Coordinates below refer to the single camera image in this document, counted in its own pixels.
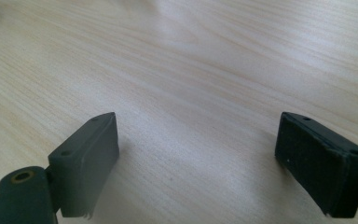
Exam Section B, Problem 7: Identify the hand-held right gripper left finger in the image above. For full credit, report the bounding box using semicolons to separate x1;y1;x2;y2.
47;111;120;220

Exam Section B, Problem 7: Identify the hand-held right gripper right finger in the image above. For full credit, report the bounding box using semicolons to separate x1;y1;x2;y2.
274;111;358;218

